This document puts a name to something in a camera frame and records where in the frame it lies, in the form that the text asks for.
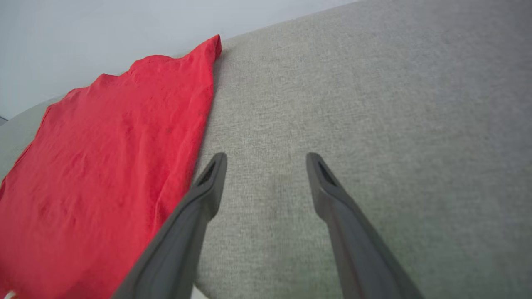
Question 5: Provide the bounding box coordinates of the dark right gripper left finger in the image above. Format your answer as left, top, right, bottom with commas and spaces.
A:
112, 152, 228, 299

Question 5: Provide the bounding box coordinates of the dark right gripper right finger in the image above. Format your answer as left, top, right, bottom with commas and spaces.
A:
306, 152, 424, 299

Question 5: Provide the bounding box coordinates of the red and white jersey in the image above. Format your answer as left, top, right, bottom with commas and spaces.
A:
0, 34, 222, 299

